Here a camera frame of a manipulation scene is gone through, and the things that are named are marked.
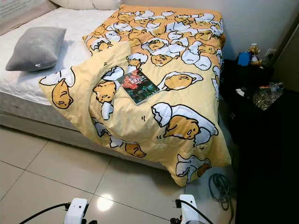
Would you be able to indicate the dark red manga book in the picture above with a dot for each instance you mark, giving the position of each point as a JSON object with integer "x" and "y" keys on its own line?
{"x": 138, "y": 87}

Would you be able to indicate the grey plush pillow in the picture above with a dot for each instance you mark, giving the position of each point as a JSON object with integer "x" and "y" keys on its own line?
{"x": 35, "y": 48}

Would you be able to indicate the black nightstand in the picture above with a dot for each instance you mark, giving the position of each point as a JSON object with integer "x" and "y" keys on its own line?
{"x": 261, "y": 154}

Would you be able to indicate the white bed base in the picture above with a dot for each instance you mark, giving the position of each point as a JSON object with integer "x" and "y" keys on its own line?
{"x": 37, "y": 123}

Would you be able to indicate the small white item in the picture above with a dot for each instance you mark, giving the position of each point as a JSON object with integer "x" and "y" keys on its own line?
{"x": 240, "y": 92}

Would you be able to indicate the clear plastic bag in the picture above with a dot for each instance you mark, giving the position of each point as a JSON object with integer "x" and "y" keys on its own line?
{"x": 267, "y": 98}

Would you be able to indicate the yellow cartoon egg quilt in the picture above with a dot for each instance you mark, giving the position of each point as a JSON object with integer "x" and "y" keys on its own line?
{"x": 173, "y": 56}

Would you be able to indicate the small blue item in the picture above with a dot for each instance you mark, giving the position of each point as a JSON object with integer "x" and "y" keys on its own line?
{"x": 244, "y": 59}

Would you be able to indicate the brown bear figurine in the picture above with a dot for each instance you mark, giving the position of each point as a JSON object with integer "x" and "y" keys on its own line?
{"x": 254, "y": 52}

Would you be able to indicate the white quilted mattress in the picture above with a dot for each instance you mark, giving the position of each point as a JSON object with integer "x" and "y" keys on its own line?
{"x": 79, "y": 28}

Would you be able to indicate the brown wooden panel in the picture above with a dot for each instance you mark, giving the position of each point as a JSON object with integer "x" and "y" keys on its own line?
{"x": 287, "y": 58}

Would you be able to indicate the small cream pillow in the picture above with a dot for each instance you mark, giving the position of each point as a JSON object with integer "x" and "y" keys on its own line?
{"x": 105, "y": 3}

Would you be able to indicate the large cream pillow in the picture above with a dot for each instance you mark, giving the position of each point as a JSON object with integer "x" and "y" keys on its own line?
{"x": 70, "y": 3}

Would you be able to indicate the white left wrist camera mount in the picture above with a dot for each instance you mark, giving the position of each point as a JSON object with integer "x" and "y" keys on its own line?
{"x": 76, "y": 211}

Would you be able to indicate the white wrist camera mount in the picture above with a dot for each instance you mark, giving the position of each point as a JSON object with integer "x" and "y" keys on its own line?
{"x": 189, "y": 212}
{"x": 76, "y": 211}

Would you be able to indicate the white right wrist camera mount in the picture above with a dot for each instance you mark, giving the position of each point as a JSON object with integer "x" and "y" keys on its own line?
{"x": 189, "y": 212}

